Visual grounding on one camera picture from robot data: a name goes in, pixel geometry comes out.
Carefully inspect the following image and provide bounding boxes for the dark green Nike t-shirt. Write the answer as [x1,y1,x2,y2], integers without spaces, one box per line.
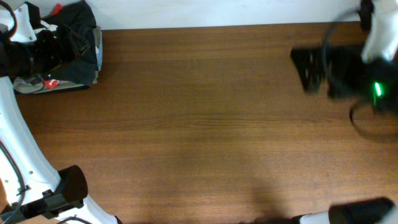
[27,1,98,86]

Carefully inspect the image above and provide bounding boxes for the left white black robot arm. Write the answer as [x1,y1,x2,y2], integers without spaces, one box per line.
[1,1,119,223]

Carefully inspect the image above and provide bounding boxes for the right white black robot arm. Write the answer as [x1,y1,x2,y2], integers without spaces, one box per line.
[273,0,397,224]

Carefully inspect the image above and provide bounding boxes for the red printed t-shirt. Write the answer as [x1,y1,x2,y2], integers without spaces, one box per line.
[45,3,63,90]

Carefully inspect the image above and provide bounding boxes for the folded light blue garment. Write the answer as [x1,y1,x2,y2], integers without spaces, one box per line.
[96,39,103,71]

